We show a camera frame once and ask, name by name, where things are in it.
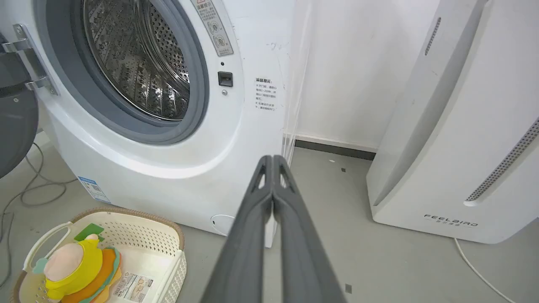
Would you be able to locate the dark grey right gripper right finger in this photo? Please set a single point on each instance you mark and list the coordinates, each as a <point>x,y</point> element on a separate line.
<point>303,256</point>

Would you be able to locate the cream plastic laundry basket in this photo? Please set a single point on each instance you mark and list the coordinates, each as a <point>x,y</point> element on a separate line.
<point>139,252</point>

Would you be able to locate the white front-load washing machine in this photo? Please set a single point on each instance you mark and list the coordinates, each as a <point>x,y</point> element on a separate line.
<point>139,105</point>

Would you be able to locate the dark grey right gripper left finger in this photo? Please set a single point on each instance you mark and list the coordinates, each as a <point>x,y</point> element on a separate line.
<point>242,252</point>

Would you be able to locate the white Feelbird air purifier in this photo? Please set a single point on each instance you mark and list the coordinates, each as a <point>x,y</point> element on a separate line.
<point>463,126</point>

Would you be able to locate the dark washing machine door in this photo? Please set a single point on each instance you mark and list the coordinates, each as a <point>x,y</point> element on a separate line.
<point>14,105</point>

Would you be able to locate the yellow plush toy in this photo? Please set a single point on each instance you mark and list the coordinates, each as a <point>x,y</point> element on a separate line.
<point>78,269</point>

